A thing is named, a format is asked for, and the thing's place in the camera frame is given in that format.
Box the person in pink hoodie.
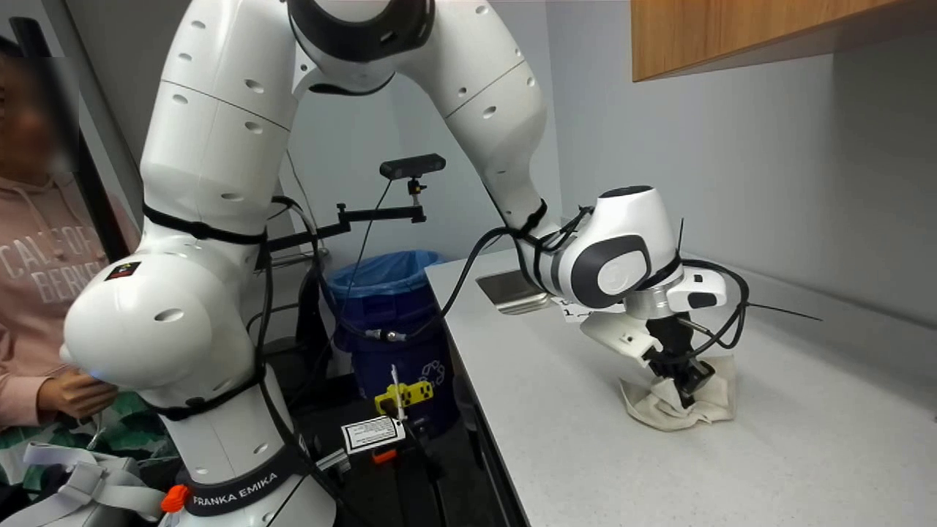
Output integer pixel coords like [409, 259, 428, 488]
[0, 46, 110, 432]

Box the orange round knob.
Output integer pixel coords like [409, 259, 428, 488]
[159, 479, 189, 517]

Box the white label tag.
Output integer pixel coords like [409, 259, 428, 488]
[337, 414, 409, 455]

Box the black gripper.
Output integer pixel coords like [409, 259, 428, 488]
[640, 312, 719, 410]

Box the beige cloth towel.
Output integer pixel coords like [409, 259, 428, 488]
[614, 362, 738, 432]

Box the pink sleeved forearm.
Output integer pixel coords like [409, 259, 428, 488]
[0, 375, 46, 432]

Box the wooden wall cabinet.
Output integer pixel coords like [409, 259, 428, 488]
[630, 0, 937, 84]

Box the grey flat tablet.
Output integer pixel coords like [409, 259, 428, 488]
[475, 268, 549, 316]

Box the grey fabric bag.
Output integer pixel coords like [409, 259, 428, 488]
[0, 441, 170, 527]

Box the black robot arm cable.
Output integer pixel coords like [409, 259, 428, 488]
[432, 198, 754, 359]

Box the person bare hand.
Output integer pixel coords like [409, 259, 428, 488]
[36, 369, 122, 426]

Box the black diagonal pole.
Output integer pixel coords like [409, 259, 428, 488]
[6, 12, 135, 258]

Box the yellow spring clamp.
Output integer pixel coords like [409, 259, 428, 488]
[371, 362, 438, 423]

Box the black articulated camera mount arm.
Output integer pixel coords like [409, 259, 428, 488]
[261, 174, 431, 258]

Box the black stereo camera bar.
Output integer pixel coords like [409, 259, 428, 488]
[377, 148, 451, 183]

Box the green plaid cloth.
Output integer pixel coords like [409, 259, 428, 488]
[0, 391, 188, 491]

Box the blue trash bin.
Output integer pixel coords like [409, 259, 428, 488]
[320, 248, 462, 445]

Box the wrist camera mount plate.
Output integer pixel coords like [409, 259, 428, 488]
[558, 297, 675, 366]

